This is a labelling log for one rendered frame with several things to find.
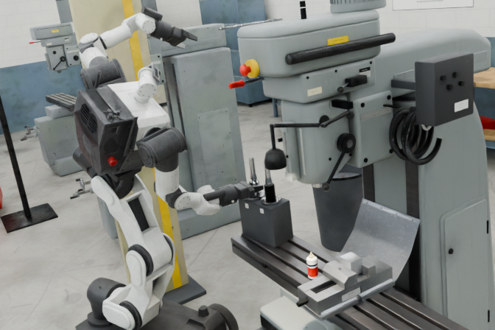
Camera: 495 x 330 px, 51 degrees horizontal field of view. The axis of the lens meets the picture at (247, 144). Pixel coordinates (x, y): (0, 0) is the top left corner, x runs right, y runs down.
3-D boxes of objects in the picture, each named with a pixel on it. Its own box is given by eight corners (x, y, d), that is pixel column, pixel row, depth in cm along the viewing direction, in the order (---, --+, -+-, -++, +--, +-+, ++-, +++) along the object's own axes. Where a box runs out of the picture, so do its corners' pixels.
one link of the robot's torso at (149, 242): (133, 282, 215) (83, 183, 216) (163, 262, 229) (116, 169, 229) (153, 275, 205) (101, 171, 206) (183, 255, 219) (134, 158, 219)
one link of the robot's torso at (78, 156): (68, 164, 223) (74, 134, 213) (92, 155, 232) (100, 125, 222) (109, 206, 213) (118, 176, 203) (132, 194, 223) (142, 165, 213)
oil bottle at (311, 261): (312, 281, 200) (310, 255, 196) (306, 276, 203) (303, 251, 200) (320, 276, 201) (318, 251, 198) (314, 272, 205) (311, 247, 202)
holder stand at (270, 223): (275, 247, 228) (270, 206, 222) (242, 235, 244) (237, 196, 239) (293, 237, 236) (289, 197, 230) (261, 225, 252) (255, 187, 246)
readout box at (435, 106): (437, 128, 164) (437, 62, 158) (415, 124, 171) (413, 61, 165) (477, 114, 173) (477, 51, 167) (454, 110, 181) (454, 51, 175)
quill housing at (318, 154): (316, 192, 179) (309, 102, 169) (281, 178, 196) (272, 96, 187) (356, 177, 188) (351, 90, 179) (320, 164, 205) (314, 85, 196)
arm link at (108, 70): (85, 82, 212) (94, 93, 202) (79, 62, 207) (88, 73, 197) (113, 73, 216) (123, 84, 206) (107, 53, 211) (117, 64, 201)
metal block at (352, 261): (351, 277, 184) (350, 262, 183) (340, 270, 190) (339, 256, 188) (362, 272, 187) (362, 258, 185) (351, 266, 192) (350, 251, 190)
